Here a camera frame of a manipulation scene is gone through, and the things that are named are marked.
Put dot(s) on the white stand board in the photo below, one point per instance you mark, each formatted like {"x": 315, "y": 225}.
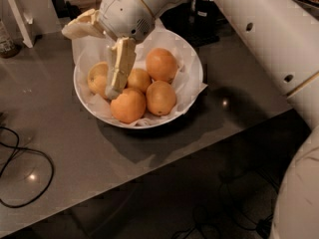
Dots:
{"x": 24, "y": 23}

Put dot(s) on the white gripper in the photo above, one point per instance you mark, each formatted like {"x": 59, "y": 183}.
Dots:
{"x": 126, "y": 13}

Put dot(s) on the small orange centre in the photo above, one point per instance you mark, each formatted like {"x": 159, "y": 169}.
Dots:
{"x": 139, "y": 79}

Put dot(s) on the bottle at left edge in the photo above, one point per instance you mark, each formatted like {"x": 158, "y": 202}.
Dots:
{"x": 8, "y": 48}

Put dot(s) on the white paper liner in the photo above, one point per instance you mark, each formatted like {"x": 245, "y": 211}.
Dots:
{"x": 179, "y": 80}

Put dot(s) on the black cup with straws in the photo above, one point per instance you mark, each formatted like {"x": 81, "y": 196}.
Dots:
{"x": 204, "y": 12}

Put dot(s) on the white bowl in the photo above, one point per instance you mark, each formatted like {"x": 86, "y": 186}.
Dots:
{"x": 192, "y": 63}

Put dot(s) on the orange front right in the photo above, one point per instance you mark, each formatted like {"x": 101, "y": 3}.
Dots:
{"x": 161, "y": 98}

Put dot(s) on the orange front left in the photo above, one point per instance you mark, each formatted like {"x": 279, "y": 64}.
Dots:
{"x": 129, "y": 106}

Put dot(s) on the orange back right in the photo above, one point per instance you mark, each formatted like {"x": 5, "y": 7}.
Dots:
{"x": 161, "y": 65}

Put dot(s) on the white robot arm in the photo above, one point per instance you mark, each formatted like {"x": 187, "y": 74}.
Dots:
{"x": 283, "y": 38}

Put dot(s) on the large pale orange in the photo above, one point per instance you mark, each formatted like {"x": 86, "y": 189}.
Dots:
{"x": 97, "y": 79}

